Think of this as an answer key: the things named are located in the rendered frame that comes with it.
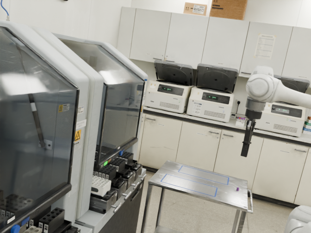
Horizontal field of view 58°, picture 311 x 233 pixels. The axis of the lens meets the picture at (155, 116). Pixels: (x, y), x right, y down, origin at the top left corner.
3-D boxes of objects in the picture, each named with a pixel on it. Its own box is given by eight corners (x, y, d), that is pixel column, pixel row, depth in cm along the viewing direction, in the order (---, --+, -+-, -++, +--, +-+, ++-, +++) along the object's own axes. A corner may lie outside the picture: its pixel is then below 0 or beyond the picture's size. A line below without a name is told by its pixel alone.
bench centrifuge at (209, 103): (185, 115, 369) (195, 62, 355) (191, 109, 428) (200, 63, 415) (228, 124, 356) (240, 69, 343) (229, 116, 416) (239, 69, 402)
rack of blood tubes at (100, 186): (53, 184, 156) (54, 174, 155) (64, 177, 166) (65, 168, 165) (102, 198, 149) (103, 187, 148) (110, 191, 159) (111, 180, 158)
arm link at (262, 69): (246, 95, 142) (244, 96, 130) (253, 64, 139) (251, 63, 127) (269, 99, 138) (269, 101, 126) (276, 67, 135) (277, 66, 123)
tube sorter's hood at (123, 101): (14, 148, 156) (21, 30, 144) (73, 127, 214) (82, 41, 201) (98, 170, 144) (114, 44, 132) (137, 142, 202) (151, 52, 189)
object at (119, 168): (121, 167, 189) (123, 159, 188) (124, 168, 189) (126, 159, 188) (115, 173, 178) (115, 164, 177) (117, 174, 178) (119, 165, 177)
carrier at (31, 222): (46, 216, 124) (47, 204, 123) (50, 217, 123) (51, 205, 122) (28, 230, 113) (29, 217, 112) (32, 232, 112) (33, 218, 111)
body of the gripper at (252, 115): (261, 112, 131) (256, 131, 133) (263, 110, 138) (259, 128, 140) (245, 108, 134) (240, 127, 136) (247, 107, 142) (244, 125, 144)
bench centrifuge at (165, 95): (142, 106, 384) (149, 58, 371) (156, 101, 442) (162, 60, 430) (182, 114, 369) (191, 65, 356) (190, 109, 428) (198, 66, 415)
